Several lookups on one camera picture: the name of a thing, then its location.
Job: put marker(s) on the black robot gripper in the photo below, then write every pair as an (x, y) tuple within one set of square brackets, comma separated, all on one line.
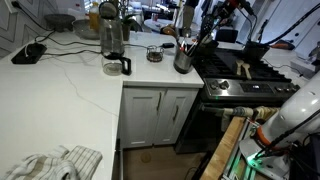
[(226, 9)]

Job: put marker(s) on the wooden spoon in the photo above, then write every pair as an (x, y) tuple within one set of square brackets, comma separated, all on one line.
[(239, 66), (170, 31)]

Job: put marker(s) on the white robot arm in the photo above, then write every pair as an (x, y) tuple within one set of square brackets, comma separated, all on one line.
[(267, 150)]

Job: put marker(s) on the wooden spoon on griddle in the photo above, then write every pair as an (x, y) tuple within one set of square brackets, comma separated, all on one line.
[(239, 66)]

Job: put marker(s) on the silver utensil container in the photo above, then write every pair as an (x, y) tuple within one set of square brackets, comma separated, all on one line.
[(182, 62)]

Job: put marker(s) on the black slotted spatula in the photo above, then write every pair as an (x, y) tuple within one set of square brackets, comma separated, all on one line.
[(207, 26)]

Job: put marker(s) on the small dark pot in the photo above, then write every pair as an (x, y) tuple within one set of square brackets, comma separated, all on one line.
[(254, 50)]

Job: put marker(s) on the black cast iron griddle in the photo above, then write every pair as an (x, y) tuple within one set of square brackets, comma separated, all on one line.
[(229, 57)]

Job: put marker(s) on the wooden spatula on griddle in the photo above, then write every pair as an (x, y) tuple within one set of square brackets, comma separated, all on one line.
[(246, 68)]

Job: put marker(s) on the stove control knob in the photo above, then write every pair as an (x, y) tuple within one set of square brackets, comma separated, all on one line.
[(224, 85)]

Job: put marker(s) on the stainless gas stove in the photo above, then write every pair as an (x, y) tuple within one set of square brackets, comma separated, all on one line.
[(205, 126)]

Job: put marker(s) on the small glass candle holder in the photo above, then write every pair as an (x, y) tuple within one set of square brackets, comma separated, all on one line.
[(154, 53)]

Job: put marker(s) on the potted green plant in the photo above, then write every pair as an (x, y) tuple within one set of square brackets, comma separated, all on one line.
[(127, 21)]

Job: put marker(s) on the glass coffee maker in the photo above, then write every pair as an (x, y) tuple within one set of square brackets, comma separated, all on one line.
[(114, 62)]

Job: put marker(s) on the orange juice bottle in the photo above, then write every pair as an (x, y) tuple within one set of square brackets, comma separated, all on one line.
[(94, 16)]

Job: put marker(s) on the white cabinet doors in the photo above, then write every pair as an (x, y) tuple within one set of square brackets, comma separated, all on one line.
[(153, 116)]

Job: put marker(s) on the wooden cart top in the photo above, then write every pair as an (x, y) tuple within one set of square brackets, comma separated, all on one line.
[(221, 155)]

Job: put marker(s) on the dark stone bowl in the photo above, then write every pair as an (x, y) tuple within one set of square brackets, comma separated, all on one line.
[(60, 22)]

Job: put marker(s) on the black power box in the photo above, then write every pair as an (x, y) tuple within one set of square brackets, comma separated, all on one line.
[(30, 54)]

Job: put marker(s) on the striped dish towel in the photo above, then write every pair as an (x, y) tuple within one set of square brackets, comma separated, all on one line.
[(61, 164)]

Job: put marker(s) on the towel on oven handle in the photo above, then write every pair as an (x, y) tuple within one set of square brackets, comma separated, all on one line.
[(261, 112)]

